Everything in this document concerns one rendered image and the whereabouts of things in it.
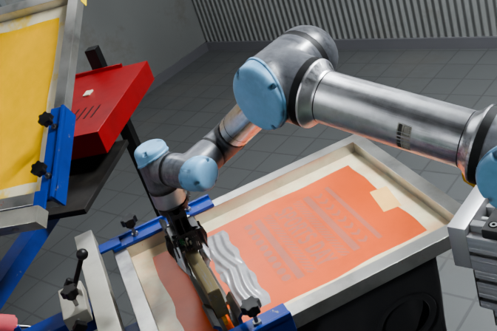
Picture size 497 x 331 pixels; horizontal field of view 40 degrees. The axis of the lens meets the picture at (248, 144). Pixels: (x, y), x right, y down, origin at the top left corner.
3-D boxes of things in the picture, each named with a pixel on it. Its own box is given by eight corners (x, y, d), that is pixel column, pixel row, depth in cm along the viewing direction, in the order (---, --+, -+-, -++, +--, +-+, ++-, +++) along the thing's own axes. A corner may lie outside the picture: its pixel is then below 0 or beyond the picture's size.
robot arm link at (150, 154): (149, 157, 145) (123, 154, 151) (167, 199, 150) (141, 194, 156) (174, 137, 150) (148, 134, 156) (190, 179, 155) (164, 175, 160)
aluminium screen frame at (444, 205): (360, 142, 207) (357, 132, 206) (484, 231, 156) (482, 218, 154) (116, 258, 193) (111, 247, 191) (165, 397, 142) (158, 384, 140)
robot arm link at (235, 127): (329, -8, 123) (215, 117, 161) (296, 18, 116) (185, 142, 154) (373, 40, 123) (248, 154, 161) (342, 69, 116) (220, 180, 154)
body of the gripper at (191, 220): (179, 261, 158) (160, 219, 152) (170, 244, 165) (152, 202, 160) (209, 247, 159) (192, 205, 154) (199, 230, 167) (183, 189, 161)
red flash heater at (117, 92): (61, 103, 306) (50, 79, 301) (156, 82, 293) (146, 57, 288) (-2, 179, 254) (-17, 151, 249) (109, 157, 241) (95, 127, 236)
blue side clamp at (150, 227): (214, 213, 200) (207, 193, 197) (220, 220, 196) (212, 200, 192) (118, 258, 194) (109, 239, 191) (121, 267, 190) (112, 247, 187)
